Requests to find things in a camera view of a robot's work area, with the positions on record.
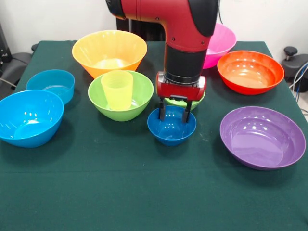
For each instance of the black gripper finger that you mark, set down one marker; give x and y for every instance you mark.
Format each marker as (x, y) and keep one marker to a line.
(161, 110)
(186, 113)

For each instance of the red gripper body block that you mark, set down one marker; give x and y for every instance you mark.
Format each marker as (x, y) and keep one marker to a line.
(180, 92)

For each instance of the small green bowl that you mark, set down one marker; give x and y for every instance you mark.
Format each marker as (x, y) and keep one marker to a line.
(175, 103)

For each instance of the small dark blue bowl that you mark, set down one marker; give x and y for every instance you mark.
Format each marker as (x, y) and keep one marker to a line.
(170, 134)

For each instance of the yellow cup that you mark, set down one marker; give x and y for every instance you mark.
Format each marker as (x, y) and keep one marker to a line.
(118, 91)

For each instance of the purple bowl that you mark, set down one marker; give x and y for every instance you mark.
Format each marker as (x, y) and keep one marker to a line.
(262, 144)

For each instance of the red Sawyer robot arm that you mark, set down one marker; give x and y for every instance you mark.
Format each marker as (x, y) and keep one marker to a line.
(183, 29)

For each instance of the large green bowl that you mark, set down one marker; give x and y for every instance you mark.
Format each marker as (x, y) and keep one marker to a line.
(142, 96)

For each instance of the pink bowl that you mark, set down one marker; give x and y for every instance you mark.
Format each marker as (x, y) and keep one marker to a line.
(221, 43)

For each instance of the red bowl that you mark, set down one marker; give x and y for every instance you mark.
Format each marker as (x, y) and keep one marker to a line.
(250, 74)

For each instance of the orange bowl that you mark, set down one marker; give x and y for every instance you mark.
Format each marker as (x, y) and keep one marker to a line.
(108, 50)

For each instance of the dark green tablecloth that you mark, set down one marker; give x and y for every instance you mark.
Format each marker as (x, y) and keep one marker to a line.
(154, 192)

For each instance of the low ribbed blue bowl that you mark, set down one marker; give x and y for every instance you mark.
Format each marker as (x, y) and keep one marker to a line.
(50, 79)

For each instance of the large light blue bowl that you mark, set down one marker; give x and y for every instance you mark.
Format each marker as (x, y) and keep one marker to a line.
(29, 120)

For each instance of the black equipment rack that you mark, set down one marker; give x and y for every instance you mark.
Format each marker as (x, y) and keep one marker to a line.
(3, 48)

